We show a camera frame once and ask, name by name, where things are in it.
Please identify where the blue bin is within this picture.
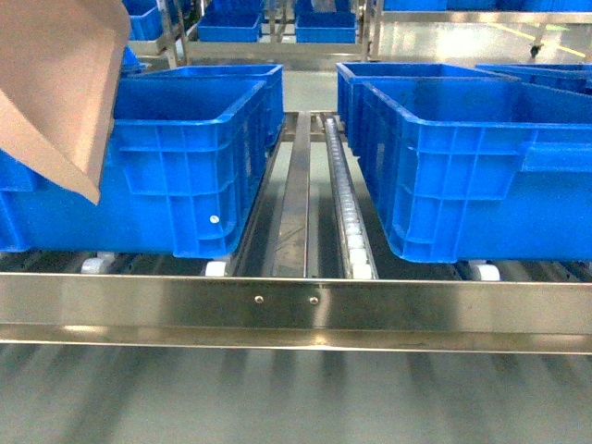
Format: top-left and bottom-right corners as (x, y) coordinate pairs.
(359, 78), (591, 263)
(138, 64), (285, 151)
(1, 78), (266, 259)
(336, 62), (518, 156)

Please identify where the blue bin rear left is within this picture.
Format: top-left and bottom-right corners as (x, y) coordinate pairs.
(138, 64), (285, 151)

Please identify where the blue bin rear right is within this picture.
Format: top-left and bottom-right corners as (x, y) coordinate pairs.
(336, 62), (518, 156)

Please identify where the blue bin front right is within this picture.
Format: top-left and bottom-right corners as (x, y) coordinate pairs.
(359, 78), (591, 263)

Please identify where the blue bin front left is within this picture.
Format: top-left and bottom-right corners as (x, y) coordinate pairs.
(1, 78), (266, 259)

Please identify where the steel roller shelf rack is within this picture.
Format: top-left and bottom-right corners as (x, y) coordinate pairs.
(0, 0), (592, 356)

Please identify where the beige plastic dustpan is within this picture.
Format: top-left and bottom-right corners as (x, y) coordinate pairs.
(1, 1), (130, 204)

